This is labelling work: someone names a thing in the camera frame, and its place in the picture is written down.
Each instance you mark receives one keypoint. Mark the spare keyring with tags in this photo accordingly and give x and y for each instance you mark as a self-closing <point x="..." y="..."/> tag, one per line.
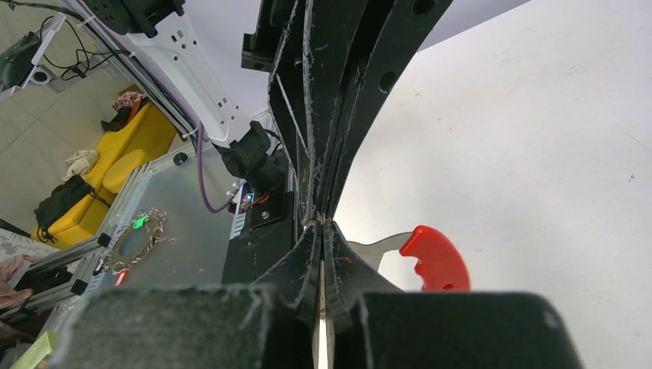
<point x="134" y="242"/>

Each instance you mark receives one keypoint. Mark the yellow sofa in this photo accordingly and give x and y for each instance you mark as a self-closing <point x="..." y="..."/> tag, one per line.
<point x="145" y="137"/>

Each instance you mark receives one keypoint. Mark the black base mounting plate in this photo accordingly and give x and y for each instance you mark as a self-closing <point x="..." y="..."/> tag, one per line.
<point x="261" y="235"/>

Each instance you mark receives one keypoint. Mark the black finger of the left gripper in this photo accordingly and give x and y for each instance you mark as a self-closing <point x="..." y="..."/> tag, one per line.
<point x="280" y="44"/>
<point x="360" y="62"/>

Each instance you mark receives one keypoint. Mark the green box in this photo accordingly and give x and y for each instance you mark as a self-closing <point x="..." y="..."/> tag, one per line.
<point x="36" y="355"/>

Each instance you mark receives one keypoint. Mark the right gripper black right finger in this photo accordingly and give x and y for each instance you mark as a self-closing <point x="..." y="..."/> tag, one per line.
<point x="377" y="325"/>

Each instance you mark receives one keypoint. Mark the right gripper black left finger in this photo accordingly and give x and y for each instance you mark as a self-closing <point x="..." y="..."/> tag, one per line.
<point x="265" y="324"/>

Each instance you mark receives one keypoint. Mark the black bag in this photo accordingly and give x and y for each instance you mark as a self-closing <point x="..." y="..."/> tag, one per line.
<point x="61" y="201"/>

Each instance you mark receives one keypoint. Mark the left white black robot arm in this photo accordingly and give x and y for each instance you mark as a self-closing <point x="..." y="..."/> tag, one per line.
<point x="163" y="39"/>

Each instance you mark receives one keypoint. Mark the metal keyring with red handle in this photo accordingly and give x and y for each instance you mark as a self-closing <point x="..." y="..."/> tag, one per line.
<point x="420" y="260"/>

